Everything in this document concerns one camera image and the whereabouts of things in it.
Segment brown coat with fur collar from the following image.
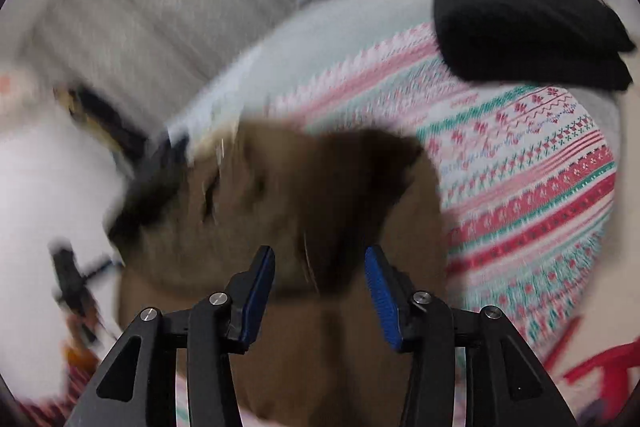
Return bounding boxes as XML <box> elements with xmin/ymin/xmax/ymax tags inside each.
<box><xmin>116</xmin><ymin>120</ymin><xmax>447</xmax><ymax>426</ymax></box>

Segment hanging dark clothes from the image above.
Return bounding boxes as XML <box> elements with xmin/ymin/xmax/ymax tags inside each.
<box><xmin>53</xmin><ymin>82</ymin><xmax>149</xmax><ymax>168</ymax></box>

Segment red plastic stool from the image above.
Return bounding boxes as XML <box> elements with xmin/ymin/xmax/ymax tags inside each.
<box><xmin>544</xmin><ymin>315</ymin><xmax>639</xmax><ymax>426</ymax></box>

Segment folded dark garment on bed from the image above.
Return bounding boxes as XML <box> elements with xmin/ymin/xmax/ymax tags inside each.
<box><xmin>105</xmin><ymin>134</ymin><xmax>190</xmax><ymax>254</ymax></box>

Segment patterned knit bedspread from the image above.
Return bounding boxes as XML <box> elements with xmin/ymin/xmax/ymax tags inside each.
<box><xmin>164</xmin><ymin>0</ymin><xmax>624</xmax><ymax>427</ymax></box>

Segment grey dotted curtain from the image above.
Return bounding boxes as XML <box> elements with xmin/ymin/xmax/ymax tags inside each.
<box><xmin>20</xmin><ymin>0</ymin><xmax>293</xmax><ymax>132</ymax></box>

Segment black sweater on bed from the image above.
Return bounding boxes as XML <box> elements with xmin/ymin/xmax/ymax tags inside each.
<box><xmin>433</xmin><ymin>0</ymin><xmax>636</xmax><ymax>91</ymax></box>

